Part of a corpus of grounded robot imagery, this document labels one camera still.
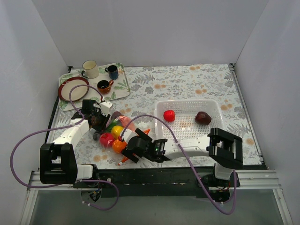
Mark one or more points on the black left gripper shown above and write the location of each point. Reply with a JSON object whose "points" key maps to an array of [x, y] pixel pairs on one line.
{"points": [[99, 124]]}

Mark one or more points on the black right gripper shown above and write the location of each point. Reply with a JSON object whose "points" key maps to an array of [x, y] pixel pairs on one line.
{"points": [[131, 153]]}

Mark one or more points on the fake green cucumber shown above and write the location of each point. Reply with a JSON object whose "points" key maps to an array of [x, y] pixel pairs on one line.
{"points": [[115, 122]]}

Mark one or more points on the clear zip top bag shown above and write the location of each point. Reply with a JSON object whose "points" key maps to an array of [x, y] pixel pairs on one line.
{"points": [[119, 158]]}

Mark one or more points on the fake yellow lemon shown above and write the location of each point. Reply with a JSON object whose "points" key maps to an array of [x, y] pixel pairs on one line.
{"points": [[116, 131]]}

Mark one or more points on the fake red apple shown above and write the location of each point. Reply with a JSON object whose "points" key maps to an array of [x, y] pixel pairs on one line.
{"points": [[106, 140]]}

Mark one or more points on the fake red strawberry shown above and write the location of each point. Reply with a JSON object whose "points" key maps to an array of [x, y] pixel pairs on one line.
{"points": [[169, 115]]}

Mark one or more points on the fake dark purple fig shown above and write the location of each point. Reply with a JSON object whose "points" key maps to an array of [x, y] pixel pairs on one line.
{"points": [[203, 118]]}

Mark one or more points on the fake watermelon slice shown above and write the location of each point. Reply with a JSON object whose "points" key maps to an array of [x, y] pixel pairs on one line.
{"points": [[125, 121]]}

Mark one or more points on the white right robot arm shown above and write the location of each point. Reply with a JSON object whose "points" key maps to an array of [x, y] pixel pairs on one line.
{"points": [[223, 147]]}

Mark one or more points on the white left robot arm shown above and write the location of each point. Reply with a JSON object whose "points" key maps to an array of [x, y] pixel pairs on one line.
{"points": [[58, 164]]}

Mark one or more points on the red rimmed cream plate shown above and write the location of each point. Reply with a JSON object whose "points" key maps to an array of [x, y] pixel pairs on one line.
{"points": [[77, 93]]}

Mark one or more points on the orange brown ceramic mug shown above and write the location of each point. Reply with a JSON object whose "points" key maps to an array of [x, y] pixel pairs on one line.
{"points": [[104, 86]]}

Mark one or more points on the leaf print serving tray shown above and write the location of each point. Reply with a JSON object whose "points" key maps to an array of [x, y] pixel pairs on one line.
{"points": [[119, 89]]}

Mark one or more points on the white plastic basket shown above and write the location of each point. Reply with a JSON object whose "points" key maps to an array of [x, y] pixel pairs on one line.
{"points": [[185, 126]]}

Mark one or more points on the floral table mat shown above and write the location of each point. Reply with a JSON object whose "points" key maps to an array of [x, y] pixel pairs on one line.
{"points": [[149, 85]]}

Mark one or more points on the cream enamel mug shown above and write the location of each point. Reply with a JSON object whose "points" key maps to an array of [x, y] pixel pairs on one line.
{"points": [[90, 69]]}

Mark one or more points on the dark blue mug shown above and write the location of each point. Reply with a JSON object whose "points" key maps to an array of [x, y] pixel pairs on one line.
{"points": [[112, 71]]}

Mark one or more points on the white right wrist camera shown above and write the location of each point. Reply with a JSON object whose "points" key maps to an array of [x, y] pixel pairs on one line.
{"points": [[128, 135]]}

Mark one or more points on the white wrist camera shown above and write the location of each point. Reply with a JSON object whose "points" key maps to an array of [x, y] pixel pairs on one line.
{"points": [[128, 135], [105, 107]]}

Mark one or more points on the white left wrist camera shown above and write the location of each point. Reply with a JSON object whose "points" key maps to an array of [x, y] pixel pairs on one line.
{"points": [[105, 107]]}

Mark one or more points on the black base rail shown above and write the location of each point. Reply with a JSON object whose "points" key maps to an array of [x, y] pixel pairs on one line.
{"points": [[179, 181]]}

